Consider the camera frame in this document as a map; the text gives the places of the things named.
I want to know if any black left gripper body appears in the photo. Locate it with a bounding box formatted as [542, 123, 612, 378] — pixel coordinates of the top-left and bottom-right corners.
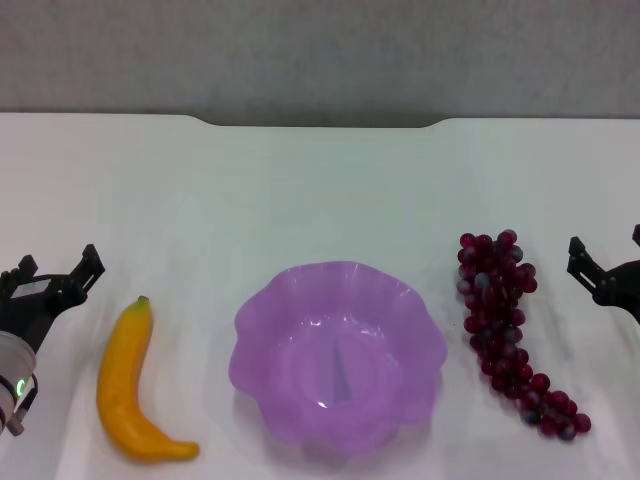
[0, 272, 84, 352]

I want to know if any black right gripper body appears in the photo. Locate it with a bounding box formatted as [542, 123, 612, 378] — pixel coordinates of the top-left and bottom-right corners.
[591, 257, 640, 327]

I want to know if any red grape bunch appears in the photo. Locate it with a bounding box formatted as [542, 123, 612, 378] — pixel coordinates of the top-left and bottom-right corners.
[455, 228, 593, 442]

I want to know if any yellow banana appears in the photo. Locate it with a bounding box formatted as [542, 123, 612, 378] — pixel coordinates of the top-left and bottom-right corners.
[96, 295, 201, 460]

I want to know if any purple scalloped plastic bowl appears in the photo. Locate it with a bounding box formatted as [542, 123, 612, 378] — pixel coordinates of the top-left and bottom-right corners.
[228, 259, 449, 457]

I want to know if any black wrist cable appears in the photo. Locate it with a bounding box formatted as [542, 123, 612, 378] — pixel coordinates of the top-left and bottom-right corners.
[8, 373, 40, 437]

